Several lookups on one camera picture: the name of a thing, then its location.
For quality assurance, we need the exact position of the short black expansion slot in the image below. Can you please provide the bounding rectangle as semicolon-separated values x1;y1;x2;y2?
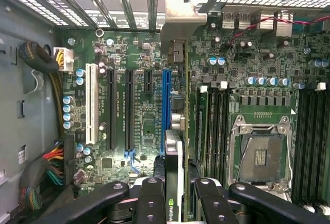
143;70;153;93

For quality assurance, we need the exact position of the CPU socket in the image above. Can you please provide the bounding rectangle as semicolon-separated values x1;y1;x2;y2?
228;115;294;193

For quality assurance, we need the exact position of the black RAM slot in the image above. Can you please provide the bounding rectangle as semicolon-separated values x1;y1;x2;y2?
303;89;313;212
221;81;231;181
208;81;217;181
320;82;330;216
311;89;322;213
295;89;305;204
215;81;223;181

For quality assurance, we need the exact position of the thin metal locking lever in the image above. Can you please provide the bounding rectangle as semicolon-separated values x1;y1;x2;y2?
237;136;253;183

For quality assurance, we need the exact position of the yellow black wire bundle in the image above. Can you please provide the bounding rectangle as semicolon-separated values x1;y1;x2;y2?
49;70;65;132

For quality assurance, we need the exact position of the blue expansion slot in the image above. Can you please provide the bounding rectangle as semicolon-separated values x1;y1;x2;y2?
160;69;172;157

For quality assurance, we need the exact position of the green motherboard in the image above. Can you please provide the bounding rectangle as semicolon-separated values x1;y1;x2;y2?
60;8;330;216

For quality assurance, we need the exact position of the braided cable white connector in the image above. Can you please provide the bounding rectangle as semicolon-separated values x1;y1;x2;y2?
17;41;75;73

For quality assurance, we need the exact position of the red black twisted wire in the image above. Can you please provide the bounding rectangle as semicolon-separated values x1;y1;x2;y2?
226;16;330;54

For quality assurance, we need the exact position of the grey power supply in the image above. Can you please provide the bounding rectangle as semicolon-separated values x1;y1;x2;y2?
0;0;62;221

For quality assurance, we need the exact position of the long black expansion slot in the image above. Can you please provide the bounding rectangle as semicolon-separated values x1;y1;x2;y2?
106;68;117;151
124;69;135;151

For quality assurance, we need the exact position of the white expansion slot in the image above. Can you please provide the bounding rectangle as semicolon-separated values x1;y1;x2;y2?
85;62;100;145

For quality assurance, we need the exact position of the coloured power wire bundle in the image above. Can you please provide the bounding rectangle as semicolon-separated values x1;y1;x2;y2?
18;136;77;211

